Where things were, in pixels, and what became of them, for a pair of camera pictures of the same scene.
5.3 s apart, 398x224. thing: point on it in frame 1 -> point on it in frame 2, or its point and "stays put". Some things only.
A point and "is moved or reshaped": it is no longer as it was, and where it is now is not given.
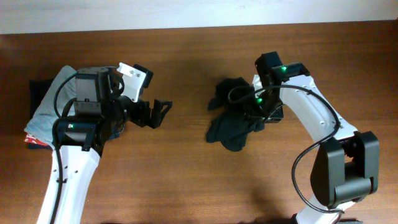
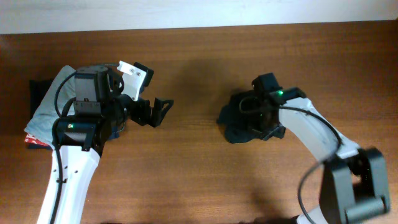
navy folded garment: (37, 88) stays put
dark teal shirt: (239, 114) is moved or reshaped
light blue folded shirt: (40, 124) stays put
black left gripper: (154, 119) stays put
